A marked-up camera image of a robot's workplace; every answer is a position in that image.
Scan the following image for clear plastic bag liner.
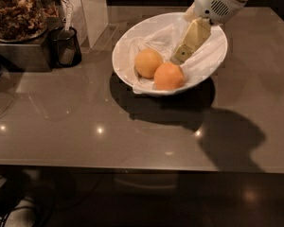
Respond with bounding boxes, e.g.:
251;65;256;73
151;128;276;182
114;25;228;96

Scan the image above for yellow-orange fruit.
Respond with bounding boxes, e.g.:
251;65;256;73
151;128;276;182
134;48;163;79

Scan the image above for white column post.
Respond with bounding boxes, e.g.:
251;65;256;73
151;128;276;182
69;0;109;47

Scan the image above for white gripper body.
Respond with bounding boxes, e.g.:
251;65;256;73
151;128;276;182
193;0;245;25

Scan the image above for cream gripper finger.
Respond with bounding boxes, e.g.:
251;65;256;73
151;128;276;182
184;4;199;23
170;18;211;65

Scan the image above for glass jar of snacks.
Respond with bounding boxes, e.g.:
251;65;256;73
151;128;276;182
0;0;47;44

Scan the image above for white utensil in cup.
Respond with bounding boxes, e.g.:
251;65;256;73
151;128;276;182
58;0;73;40

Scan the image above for black cables on floor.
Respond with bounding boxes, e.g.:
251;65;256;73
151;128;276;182
0;170;51;227

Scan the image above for black mesh cup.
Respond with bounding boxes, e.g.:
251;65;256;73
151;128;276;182
48;27;81;67

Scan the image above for white tilted bowl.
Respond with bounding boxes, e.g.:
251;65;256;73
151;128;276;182
112;12;228;96

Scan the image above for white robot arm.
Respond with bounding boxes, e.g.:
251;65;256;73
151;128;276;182
170;0;249;64

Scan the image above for orange fruit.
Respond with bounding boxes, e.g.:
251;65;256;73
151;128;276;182
154;62;185;90

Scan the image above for dark metal box stand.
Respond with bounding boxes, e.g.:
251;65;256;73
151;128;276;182
0;17;62;72

